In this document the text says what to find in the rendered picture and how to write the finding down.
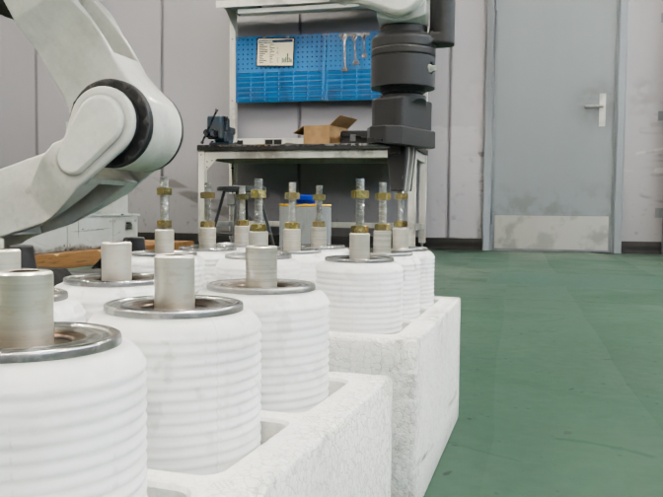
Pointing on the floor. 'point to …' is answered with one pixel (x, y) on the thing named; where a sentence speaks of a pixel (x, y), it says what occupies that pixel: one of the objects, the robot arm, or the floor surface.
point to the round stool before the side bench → (237, 210)
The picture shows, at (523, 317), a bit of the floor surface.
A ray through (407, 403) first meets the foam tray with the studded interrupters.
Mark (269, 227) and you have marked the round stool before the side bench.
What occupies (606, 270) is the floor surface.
